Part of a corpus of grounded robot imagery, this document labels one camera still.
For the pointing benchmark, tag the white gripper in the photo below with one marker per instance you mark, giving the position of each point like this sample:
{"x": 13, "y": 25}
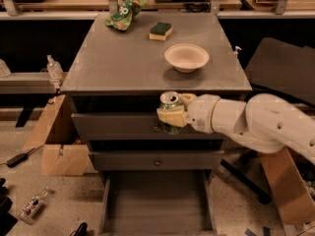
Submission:
{"x": 201, "y": 112}

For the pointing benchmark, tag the green soda can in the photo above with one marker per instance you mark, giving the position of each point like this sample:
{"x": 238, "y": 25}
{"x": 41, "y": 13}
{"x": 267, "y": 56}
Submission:
{"x": 169, "y": 100}

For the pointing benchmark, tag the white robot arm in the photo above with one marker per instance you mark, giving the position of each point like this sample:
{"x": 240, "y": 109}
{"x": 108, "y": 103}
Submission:
{"x": 265, "y": 123}

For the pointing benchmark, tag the grey middle drawer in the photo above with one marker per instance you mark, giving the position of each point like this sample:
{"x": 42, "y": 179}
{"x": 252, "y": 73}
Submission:
{"x": 156, "y": 160}

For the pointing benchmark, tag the grey drawer cabinet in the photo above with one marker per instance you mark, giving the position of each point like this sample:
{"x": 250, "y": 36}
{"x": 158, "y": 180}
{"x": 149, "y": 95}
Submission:
{"x": 126, "y": 72}

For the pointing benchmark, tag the grey top drawer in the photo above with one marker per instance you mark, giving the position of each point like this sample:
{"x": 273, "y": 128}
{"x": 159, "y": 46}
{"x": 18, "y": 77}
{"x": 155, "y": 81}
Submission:
{"x": 130, "y": 126}

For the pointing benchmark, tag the grey open bottom drawer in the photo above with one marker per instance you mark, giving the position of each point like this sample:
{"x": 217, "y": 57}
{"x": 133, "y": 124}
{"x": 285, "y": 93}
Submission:
{"x": 158, "y": 203}

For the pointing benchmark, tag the white paper bowl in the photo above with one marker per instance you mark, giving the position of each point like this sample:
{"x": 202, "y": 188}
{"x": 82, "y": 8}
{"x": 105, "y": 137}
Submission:
{"x": 186, "y": 58}

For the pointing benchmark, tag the small white pump bottle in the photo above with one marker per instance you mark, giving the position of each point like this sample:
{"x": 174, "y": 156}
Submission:
{"x": 237, "y": 50}

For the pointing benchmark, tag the green yellow sponge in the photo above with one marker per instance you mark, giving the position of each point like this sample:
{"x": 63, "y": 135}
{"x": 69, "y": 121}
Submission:
{"x": 161, "y": 31}

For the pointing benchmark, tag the green chip bag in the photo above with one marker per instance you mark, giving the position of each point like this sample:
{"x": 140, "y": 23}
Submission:
{"x": 127, "y": 11}

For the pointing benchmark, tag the left cardboard box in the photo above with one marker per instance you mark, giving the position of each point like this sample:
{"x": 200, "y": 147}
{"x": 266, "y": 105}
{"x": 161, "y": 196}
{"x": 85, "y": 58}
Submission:
{"x": 63, "y": 152}

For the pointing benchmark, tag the cardboard box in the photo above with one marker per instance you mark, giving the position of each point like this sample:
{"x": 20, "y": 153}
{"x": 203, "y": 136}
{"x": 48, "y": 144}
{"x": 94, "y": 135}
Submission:
{"x": 293, "y": 201}
{"x": 63, "y": 152}

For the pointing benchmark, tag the clear sanitizer bottle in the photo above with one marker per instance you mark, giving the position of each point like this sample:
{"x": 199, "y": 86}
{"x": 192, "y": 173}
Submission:
{"x": 54, "y": 68}

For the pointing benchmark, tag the right cardboard box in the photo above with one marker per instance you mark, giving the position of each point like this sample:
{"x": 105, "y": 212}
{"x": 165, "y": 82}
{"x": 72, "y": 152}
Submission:
{"x": 293, "y": 201}

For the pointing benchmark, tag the black power adapter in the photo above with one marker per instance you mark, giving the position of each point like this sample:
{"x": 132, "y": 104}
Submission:
{"x": 12, "y": 162}

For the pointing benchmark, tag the plastic bottle on floor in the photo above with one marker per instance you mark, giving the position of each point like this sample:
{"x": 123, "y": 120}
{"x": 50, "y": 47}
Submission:
{"x": 32, "y": 209}

